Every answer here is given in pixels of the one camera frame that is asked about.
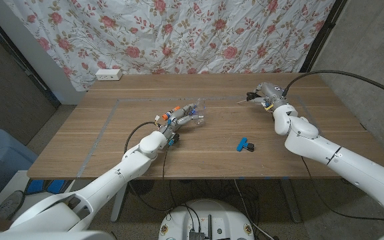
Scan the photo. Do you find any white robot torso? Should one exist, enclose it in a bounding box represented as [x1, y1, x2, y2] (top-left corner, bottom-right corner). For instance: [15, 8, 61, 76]
[0, 229, 384, 240]

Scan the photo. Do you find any black backdrop frame pole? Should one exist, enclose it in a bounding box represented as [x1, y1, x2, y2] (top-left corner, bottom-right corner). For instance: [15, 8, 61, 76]
[300, 0, 348, 73]
[0, 8, 62, 108]

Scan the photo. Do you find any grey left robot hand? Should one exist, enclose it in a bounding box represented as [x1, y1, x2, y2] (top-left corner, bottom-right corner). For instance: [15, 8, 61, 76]
[160, 103, 205, 139]

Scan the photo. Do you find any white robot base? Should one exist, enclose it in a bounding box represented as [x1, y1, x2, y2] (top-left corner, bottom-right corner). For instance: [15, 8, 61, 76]
[158, 199, 255, 240]

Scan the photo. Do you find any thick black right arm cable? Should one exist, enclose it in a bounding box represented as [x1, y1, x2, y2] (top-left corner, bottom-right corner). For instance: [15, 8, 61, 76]
[281, 69, 384, 102]

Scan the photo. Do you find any floral backdrop cloth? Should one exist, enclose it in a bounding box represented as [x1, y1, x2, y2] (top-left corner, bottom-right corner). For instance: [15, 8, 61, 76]
[3, 0, 336, 93]

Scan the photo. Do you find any blue and black clip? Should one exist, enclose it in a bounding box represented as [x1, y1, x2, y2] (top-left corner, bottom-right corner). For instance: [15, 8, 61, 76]
[236, 137, 255, 153]

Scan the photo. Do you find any thin black right camera cable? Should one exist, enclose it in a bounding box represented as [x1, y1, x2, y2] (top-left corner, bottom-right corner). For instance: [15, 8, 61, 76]
[300, 156, 384, 225]

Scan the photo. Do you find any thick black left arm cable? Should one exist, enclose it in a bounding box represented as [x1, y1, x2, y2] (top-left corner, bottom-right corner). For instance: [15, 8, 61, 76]
[123, 121, 173, 213]

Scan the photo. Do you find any orange glue stick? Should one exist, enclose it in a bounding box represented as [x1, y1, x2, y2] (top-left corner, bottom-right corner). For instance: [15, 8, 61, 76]
[161, 105, 181, 121]

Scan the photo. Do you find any blue foot pedal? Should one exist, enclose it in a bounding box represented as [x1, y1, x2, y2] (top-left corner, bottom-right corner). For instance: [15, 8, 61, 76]
[46, 179, 67, 195]
[25, 179, 45, 195]

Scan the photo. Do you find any grey shoe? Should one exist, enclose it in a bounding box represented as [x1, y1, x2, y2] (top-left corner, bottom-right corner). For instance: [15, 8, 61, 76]
[0, 190, 25, 220]

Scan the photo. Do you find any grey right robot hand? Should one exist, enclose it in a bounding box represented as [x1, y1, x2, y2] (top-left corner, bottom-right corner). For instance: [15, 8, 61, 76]
[245, 82, 291, 113]

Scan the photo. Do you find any white power strip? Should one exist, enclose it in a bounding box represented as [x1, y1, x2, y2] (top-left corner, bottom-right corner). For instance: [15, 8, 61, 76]
[95, 68, 123, 81]

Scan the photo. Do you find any thin black camera cable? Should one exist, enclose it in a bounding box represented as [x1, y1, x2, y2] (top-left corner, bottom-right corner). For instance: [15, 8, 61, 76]
[300, 156, 384, 225]
[161, 145, 179, 214]

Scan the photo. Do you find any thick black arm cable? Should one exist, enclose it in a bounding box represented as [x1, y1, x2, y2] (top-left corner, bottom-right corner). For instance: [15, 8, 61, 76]
[281, 69, 384, 102]
[123, 121, 173, 213]

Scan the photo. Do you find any grey table leg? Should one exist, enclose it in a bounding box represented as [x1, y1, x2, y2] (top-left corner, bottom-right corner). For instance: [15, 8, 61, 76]
[280, 179, 302, 223]
[111, 185, 129, 223]

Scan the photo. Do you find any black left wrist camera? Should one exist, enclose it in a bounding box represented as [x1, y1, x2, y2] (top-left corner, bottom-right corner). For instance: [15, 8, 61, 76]
[167, 133, 181, 147]

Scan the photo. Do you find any thin black left camera cable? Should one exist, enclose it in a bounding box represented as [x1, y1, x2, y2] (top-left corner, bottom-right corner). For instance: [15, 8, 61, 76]
[161, 145, 179, 214]

